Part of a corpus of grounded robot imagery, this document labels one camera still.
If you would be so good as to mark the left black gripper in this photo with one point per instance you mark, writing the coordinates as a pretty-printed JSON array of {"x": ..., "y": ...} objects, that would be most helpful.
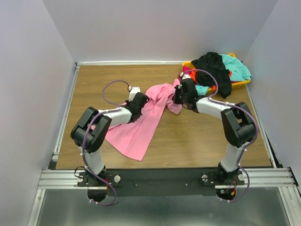
[{"x": 128, "y": 102}]

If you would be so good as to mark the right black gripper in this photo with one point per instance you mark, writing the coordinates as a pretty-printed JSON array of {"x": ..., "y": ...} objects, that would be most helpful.
[{"x": 175, "y": 100}]

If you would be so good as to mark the pink t shirt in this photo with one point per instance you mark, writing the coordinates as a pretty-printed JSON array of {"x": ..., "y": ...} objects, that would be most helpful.
[{"x": 132, "y": 140}]

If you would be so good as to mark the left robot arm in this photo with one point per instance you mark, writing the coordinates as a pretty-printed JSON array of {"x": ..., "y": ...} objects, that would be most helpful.
[{"x": 90, "y": 131}]

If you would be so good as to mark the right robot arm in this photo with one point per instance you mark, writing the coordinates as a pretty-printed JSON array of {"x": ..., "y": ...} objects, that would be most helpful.
[{"x": 240, "y": 127}]

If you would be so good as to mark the orange t shirt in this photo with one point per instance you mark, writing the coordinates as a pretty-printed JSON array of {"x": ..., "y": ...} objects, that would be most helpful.
[{"x": 204, "y": 82}]

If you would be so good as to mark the magenta t shirt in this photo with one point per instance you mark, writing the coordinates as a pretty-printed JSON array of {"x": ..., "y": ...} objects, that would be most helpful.
[{"x": 190, "y": 71}]

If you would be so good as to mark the yellow plastic bin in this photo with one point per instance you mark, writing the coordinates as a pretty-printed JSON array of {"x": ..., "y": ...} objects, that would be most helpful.
[{"x": 240, "y": 84}]

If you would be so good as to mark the black t shirt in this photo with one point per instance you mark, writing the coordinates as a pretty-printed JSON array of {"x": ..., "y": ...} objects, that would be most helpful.
[{"x": 213, "y": 64}]

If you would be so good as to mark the teal t shirt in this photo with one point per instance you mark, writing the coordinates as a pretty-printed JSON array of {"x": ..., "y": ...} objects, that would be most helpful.
[{"x": 221, "y": 69}]

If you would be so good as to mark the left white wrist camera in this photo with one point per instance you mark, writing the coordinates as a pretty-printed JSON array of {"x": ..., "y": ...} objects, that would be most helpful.
[{"x": 132, "y": 92}]

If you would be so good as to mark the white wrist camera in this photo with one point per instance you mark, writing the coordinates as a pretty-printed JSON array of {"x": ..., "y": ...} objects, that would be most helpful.
[
  {"x": 132, "y": 92},
  {"x": 184, "y": 76}
]

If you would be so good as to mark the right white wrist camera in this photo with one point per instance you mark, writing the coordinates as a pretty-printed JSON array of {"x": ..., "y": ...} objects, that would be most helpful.
[{"x": 184, "y": 76}]

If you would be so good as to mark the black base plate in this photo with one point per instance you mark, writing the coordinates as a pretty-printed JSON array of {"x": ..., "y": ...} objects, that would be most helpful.
[{"x": 161, "y": 182}]

